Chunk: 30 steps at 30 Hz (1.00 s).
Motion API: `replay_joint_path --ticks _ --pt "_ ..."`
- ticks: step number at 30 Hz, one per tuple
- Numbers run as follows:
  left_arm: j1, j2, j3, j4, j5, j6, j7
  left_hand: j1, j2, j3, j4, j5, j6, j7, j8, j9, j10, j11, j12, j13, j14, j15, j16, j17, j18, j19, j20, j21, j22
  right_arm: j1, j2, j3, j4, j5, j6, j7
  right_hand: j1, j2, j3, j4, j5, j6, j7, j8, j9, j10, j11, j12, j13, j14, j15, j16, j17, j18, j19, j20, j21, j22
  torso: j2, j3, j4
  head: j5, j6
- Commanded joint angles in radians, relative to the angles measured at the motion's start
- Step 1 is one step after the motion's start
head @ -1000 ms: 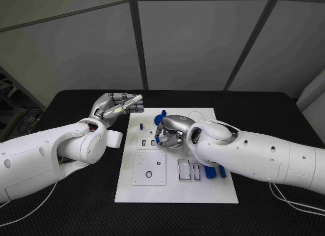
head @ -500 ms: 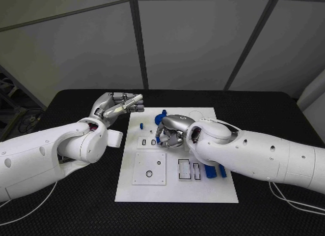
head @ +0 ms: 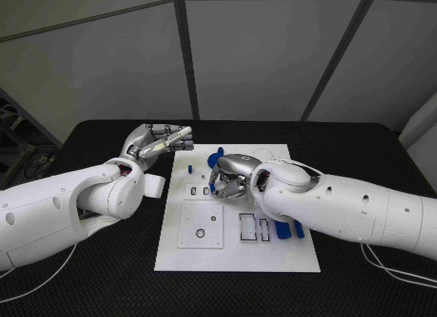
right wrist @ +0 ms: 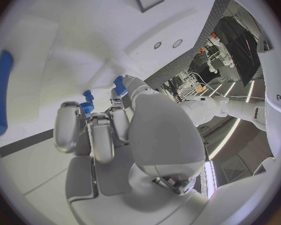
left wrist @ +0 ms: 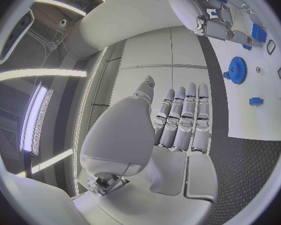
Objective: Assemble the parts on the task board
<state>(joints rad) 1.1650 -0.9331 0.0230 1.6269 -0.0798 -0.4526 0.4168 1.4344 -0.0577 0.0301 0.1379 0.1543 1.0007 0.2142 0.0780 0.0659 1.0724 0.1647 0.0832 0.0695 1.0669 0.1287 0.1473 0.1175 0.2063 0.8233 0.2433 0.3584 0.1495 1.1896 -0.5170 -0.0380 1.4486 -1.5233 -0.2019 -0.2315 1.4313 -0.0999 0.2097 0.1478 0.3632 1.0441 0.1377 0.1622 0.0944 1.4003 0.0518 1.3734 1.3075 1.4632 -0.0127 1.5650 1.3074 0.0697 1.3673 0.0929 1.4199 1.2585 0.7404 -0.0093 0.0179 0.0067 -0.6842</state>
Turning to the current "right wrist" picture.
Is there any black screen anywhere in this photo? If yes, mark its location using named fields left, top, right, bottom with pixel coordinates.
left=213, top=16, right=262, bottom=88

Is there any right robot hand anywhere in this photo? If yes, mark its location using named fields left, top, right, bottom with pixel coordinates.
left=52, top=75, right=209, bottom=225

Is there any blue gear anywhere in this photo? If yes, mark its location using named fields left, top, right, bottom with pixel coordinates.
left=79, top=90, right=96, bottom=119

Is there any white cable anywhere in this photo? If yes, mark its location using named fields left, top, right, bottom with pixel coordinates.
left=188, top=72, right=267, bottom=100

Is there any long blue block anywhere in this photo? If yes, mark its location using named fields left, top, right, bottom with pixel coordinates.
left=0, top=49, right=15, bottom=138

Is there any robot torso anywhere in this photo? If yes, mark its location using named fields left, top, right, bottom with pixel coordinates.
left=256, top=28, right=281, bottom=134

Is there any blue peg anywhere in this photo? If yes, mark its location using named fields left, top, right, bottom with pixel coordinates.
left=113, top=75, right=129, bottom=97

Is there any white task board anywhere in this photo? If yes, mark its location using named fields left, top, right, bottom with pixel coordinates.
left=0, top=0, right=233, bottom=149

